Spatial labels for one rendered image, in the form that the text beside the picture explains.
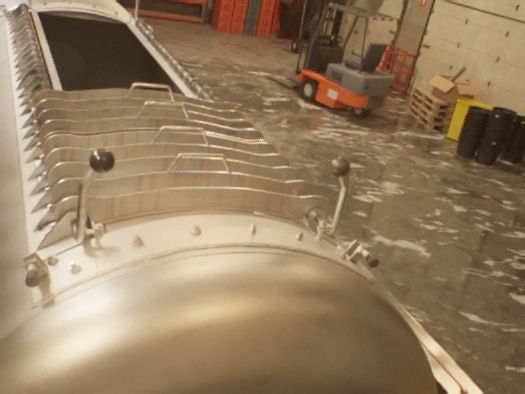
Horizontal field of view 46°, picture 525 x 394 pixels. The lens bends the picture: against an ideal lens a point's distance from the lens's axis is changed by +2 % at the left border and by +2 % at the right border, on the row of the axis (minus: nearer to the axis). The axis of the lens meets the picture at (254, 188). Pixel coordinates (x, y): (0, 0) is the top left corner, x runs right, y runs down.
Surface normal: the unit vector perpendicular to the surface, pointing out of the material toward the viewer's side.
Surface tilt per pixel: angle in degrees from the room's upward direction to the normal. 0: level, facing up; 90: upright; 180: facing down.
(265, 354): 67
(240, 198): 90
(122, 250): 19
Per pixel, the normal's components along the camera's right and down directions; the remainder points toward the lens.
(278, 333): 0.44, 0.02
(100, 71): 0.11, 0.43
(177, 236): 0.04, -0.89
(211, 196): 0.36, 0.44
